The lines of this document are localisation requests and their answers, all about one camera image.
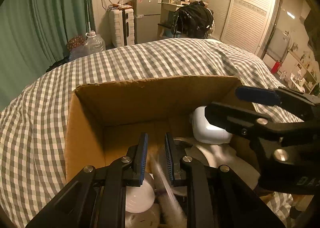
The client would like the white cylindrical bottle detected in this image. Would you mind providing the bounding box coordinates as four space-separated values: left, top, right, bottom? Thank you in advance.
125 172 155 213

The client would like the white glove cloth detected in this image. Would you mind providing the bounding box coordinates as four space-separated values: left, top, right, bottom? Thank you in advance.
195 142 260 190

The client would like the red fire extinguisher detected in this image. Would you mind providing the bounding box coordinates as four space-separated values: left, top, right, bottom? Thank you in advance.
271 60 282 74

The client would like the brown cardboard box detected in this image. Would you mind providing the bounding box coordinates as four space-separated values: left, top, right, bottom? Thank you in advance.
64 76 254 180

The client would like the black clothes pile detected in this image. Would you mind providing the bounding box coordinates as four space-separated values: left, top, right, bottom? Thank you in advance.
171 0 214 39

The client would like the white louvered wardrobe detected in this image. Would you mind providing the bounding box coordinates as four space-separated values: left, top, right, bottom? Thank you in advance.
207 0 276 54

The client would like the white dressing table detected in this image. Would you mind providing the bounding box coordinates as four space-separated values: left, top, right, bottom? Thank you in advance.
157 2 183 40

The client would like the silver mini fridge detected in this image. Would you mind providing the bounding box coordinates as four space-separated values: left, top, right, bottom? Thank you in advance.
133 0 162 44

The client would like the white hard suitcase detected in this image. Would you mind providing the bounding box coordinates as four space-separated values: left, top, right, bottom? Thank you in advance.
109 8 135 47

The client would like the clear water jug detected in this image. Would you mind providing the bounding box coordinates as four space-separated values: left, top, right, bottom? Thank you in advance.
84 31 106 54

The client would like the dark patterned bag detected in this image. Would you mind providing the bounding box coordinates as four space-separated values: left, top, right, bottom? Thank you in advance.
66 35 85 52

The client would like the large green curtain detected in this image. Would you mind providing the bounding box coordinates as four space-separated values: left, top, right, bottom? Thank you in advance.
1 0 95 108

